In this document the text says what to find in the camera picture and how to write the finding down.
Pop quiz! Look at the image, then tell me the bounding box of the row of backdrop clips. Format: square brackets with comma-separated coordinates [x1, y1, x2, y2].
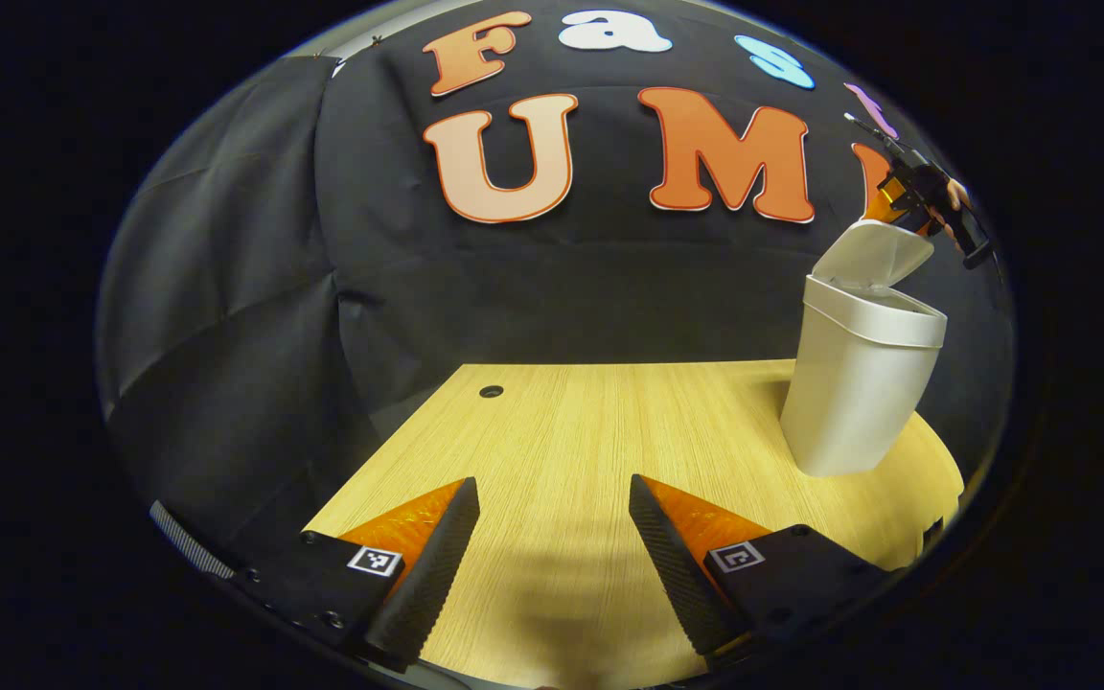
[312, 34, 385, 60]

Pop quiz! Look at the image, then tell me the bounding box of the black backdrop cloth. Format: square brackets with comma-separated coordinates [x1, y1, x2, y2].
[95, 0, 1013, 576]

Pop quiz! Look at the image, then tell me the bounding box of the wooden desktop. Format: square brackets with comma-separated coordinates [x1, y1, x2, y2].
[303, 359, 965, 690]

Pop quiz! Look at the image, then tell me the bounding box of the grey ribbed strip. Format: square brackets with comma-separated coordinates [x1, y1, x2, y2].
[149, 500, 237, 581]

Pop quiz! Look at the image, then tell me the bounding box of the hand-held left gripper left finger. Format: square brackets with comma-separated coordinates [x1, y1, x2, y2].
[226, 476, 482, 675]

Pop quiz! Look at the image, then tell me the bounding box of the white desktop garbage bin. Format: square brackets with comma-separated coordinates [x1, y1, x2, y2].
[780, 218, 949, 478]

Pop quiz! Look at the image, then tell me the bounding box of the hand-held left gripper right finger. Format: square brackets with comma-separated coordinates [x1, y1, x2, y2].
[629, 473, 903, 672]

